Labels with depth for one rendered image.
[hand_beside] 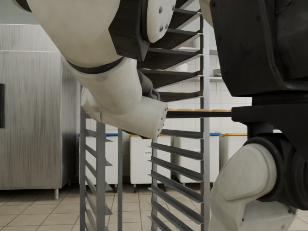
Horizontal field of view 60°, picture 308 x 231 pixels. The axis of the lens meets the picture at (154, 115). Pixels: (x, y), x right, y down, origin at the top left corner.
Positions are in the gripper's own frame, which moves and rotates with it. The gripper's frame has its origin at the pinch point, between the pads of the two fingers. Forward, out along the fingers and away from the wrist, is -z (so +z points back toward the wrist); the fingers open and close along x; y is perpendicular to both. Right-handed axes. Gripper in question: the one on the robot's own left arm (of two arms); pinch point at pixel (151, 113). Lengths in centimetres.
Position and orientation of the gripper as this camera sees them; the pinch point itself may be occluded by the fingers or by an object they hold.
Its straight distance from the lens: 68.4
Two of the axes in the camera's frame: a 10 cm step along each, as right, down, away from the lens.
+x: 0.0, -10.0, 0.1
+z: -1.6, -0.1, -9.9
